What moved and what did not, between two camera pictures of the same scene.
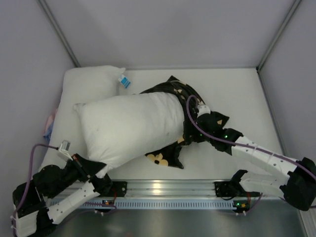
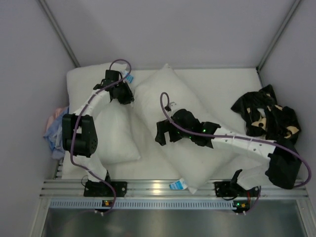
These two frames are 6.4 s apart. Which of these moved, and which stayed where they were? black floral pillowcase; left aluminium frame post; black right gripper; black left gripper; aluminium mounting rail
Moved: black floral pillowcase; black left gripper; black right gripper
Stayed: left aluminium frame post; aluminium mounting rail
